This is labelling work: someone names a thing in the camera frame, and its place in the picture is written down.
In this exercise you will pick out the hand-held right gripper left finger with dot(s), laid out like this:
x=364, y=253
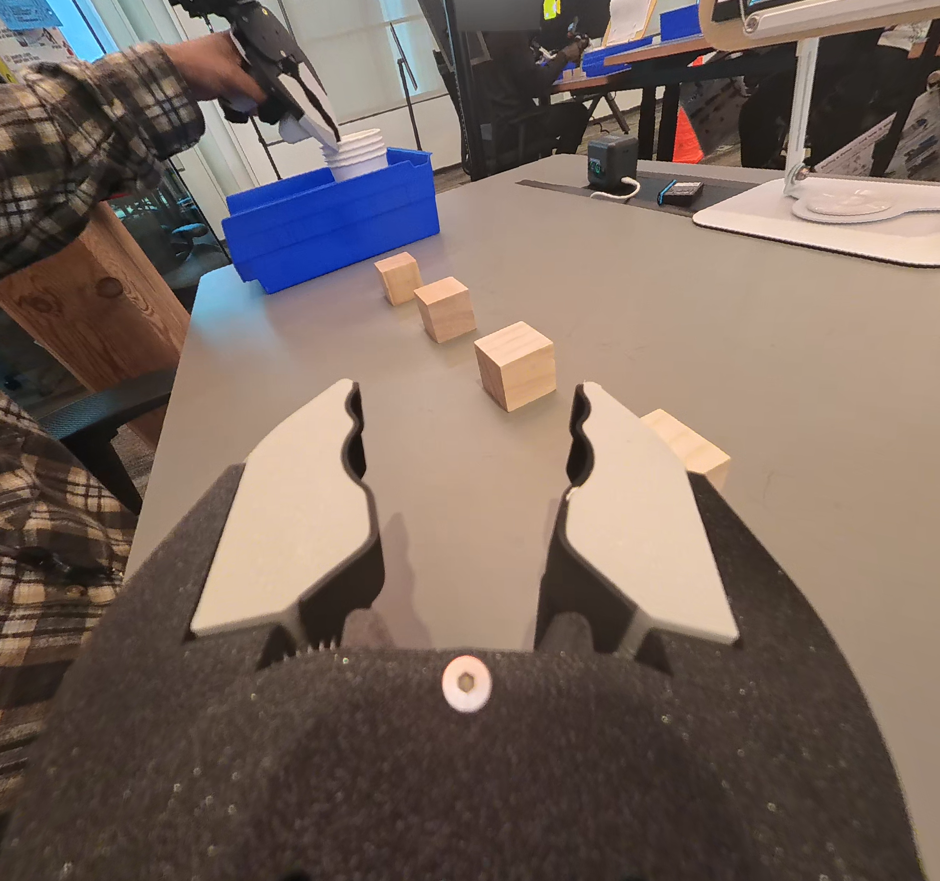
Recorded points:
x=286, y=528

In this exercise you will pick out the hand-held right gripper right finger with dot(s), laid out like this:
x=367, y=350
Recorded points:
x=646, y=536

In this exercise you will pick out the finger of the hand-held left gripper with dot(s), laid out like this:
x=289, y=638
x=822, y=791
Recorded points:
x=312, y=106
x=301, y=133

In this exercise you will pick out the wooden cube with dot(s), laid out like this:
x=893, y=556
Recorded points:
x=514, y=367
x=687, y=447
x=444, y=309
x=400, y=277

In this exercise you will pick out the blue plastic bin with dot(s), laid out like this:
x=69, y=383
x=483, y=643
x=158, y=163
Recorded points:
x=330, y=227

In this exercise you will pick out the person's left forearm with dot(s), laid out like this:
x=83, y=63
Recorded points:
x=81, y=139

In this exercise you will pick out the person's left hand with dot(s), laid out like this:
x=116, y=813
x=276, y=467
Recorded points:
x=213, y=65

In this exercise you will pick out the black vertical pole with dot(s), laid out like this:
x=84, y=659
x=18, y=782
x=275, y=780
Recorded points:
x=455, y=51

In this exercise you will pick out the black chair armrest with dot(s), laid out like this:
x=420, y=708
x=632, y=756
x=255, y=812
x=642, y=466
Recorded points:
x=110, y=403

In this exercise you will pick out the wooden pillar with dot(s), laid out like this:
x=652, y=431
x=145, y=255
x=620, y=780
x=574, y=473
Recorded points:
x=95, y=308

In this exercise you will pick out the blue background bin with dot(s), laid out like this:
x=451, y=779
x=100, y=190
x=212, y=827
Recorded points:
x=679, y=23
x=602, y=62

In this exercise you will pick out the black power bank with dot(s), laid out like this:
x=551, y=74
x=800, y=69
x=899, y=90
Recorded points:
x=611, y=161

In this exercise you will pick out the wooden clipboard stand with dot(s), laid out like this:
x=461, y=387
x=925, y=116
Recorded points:
x=630, y=10

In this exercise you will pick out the small black device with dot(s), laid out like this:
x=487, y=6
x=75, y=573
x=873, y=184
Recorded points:
x=681, y=193

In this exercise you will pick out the wooden background desk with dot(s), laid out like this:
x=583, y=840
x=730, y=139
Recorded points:
x=661, y=54

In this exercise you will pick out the white tablet stand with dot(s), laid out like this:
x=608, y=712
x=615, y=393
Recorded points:
x=844, y=227

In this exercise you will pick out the orange traffic cone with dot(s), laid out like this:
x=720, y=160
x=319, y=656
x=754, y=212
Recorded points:
x=687, y=139

